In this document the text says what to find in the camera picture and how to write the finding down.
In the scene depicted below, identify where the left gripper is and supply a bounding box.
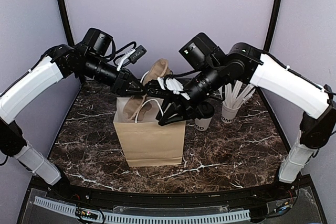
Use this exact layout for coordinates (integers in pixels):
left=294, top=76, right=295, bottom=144
left=81, top=54, right=148, bottom=96

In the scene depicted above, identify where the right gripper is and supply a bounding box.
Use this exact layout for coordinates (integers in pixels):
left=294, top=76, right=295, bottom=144
left=155, top=61, right=225, bottom=125

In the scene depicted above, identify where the brown pulp cup carrier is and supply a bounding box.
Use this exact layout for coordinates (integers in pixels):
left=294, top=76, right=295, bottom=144
left=122, top=59, right=170, bottom=122

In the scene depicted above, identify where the black plastic cup lid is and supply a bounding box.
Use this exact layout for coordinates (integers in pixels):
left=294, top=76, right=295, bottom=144
left=197, top=102, right=215, bottom=119

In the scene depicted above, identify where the brown paper bag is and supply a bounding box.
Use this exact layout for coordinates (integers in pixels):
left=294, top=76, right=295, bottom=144
left=113, top=98, right=186, bottom=167

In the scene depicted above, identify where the white paper coffee cup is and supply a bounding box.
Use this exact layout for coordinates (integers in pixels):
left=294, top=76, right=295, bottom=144
left=194, top=118, right=212, bottom=131

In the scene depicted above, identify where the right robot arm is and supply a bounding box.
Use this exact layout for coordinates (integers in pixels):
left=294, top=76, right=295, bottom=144
left=157, top=33, right=335, bottom=200

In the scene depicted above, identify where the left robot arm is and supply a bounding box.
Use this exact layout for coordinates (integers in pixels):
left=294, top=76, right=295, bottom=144
left=1, top=28, right=146, bottom=201

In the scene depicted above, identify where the white cup holding straws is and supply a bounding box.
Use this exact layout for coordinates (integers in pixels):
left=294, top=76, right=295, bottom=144
left=220, top=101, right=239, bottom=124

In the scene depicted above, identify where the wrapped straw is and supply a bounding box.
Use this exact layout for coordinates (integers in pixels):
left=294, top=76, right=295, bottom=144
left=232, top=81, right=243, bottom=108
left=235, top=84, right=255, bottom=108
left=224, top=83, right=235, bottom=109
left=241, top=89, right=255, bottom=104

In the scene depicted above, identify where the small circuit board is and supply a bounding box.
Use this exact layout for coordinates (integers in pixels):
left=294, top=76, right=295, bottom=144
left=75, top=208, right=98, bottom=221

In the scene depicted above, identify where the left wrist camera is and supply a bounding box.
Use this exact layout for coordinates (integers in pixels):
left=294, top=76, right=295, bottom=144
left=115, top=45, right=147, bottom=71

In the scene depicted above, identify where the left black frame post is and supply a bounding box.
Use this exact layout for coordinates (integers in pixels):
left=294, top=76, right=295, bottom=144
left=57, top=0, right=75, bottom=46

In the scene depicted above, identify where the black frame post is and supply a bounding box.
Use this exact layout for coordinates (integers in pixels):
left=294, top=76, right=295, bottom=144
left=263, top=0, right=282, bottom=52
left=57, top=0, right=75, bottom=46

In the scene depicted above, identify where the white slotted cable duct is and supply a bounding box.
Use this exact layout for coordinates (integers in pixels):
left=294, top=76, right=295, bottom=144
left=34, top=196, right=250, bottom=223

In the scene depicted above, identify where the black front rail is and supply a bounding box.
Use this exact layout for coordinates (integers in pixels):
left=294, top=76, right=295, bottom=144
left=45, top=178, right=301, bottom=209

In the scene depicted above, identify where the right black frame post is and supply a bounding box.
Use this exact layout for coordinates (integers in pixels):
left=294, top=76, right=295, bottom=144
left=263, top=0, right=282, bottom=52

